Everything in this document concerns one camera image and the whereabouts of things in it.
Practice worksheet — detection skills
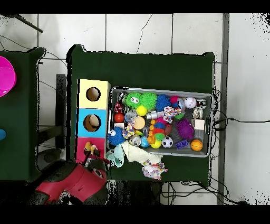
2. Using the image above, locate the small tan plush toy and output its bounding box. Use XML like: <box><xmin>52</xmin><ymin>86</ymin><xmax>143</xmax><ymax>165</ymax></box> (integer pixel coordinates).
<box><xmin>83</xmin><ymin>141</ymin><xmax>100</xmax><ymax>157</ymax></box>

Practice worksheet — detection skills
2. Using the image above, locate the mint green muslin cloth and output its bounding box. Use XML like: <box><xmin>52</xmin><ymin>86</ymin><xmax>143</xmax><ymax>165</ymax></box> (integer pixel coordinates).
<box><xmin>104</xmin><ymin>143</ymin><xmax>126</xmax><ymax>169</ymax></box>

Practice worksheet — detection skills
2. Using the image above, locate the blue spiky ball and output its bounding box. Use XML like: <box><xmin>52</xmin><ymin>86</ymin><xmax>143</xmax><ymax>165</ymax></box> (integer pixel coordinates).
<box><xmin>107</xmin><ymin>126</ymin><xmax>127</xmax><ymax>147</ymax></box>
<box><xmin>155</xmin><ymin>94</ymin><xmax>172</xmax><ymax>113</ymax></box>

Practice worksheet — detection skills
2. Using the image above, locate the cream yellow muslin cloth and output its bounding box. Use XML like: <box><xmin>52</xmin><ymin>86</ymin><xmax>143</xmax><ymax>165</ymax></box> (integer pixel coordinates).
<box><xmin>122</xmin><ymin>140</ymin><xmax>163</xmax><ymax>165</ymax></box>

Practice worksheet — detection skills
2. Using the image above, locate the purple plush toy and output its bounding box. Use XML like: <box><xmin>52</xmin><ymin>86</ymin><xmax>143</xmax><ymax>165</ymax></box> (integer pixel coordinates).
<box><xmin>176</xmin><ymin>117</ymin><xmax>196</xmax><ymax>140</ymax></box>

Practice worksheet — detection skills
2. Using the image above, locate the wooden box with three holes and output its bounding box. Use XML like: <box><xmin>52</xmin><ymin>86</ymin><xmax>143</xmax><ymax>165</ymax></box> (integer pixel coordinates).
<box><xmin>75</xmin><ymin>78</ymin><xmax>111</xmax><ymax>167</ymax></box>

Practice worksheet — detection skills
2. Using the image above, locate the shallow clear mesh bin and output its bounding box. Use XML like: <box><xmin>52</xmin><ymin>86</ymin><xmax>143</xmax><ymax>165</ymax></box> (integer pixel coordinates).
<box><xmin>107</xmin><ymin>86</ymin><xmax>213</xmax><ymax>158</ymax></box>

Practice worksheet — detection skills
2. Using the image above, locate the grey stand base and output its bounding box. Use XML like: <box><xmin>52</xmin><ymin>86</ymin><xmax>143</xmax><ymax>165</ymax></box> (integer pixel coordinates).
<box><xmin>37</xmin><ymin>126</ymin><xmax>64</xmax><ymax>170</ymax></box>

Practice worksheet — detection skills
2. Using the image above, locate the black upright panel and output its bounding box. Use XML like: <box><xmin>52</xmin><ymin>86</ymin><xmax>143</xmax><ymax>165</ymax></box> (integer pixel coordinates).
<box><xmin>54</xmin><ymin>73</ymin><xmax>68</xmax><ymax>149</ymax></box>

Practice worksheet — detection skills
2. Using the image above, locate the small yellow ball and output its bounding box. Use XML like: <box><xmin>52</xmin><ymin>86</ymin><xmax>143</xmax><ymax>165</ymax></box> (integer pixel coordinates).
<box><xmin>136</xmin><ymin>105</ymin><xmax>148</xmax><ymax>117</ymax></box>

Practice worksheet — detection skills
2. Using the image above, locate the green furry googly-eyed toy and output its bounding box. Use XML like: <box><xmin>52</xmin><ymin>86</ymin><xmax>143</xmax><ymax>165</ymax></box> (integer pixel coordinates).
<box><xmin>126</xmin><ymin>92</ymin><xmax>143</xmax><ymax>109</ymax></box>

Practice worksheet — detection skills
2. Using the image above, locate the black and white soccer ball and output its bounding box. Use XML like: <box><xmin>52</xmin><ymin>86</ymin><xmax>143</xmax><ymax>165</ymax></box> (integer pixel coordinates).
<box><xmin>162</xmin><ymin>136</ymin><xmax>174</xmax><ymax>148</ymax></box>

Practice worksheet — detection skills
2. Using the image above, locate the green spiky ball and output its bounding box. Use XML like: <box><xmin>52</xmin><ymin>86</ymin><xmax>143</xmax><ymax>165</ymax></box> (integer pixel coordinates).
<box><xmin>140</xmin><ymin>92</ymin><xmax>158</xmax><ymax>110</ymax></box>

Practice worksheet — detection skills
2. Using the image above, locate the green covered side table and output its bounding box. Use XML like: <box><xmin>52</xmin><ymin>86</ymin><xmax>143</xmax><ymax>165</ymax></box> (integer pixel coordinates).
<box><xmin>0</xmin><ymin>47</ymin><xmax>46</xmax><ymax>183</ymax></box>

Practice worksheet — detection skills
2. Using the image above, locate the small blue toy block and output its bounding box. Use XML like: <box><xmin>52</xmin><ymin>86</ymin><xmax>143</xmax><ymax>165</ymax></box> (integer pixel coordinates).
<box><xmin>176</xmin><ymin>139</ymin><xmax>190</xmax><ymax>151</ymax></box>

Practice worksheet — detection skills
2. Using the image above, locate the dark green table cloth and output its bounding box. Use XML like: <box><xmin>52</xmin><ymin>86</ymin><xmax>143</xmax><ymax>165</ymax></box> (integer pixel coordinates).
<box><xmin>66</xmin><ymin>44</ymin><xmax>216</xmax><ymax>184</ymax></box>

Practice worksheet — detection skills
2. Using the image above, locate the small orange basketball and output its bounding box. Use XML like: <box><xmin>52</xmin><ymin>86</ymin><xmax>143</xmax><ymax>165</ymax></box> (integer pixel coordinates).
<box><xmin>190</xmin><ymin>139</ymin><xmax>204</xmax><ymax>152</ymax></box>

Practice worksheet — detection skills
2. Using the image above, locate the pale wooden block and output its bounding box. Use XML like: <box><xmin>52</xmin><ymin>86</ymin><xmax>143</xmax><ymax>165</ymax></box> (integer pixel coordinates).
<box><xmin>194</xmin><ymin>119</ymin><xmax>206</xmax><ymax>131</ymax></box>

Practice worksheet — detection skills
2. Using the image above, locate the white baseball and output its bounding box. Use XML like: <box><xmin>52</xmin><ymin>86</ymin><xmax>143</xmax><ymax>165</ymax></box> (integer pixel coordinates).
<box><xmin>184</xmin><ymin>97</ymin><xmax>197</xmax><ymax>110</ymax></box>

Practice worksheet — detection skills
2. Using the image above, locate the large pink round dish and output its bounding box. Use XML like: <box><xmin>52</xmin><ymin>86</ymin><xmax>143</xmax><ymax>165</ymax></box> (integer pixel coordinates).
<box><xmin>0</xmin><ymin>55</ymin><xmax>17</xmax><ymax>98</ymax></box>

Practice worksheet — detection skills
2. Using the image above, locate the black rod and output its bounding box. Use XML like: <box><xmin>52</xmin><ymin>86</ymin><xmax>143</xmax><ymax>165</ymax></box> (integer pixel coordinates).
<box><xmin>0</xmin><ymin>14</ymin><xmax>44</xmax><ymax>33</ymax></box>

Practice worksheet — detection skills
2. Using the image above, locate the black cable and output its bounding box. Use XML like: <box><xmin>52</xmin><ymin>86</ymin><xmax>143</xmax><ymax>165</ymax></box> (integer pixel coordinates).
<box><xmin>213</xmin><ymin>117</ymin><xmax>270</xmax><ymax>128</ymax></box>

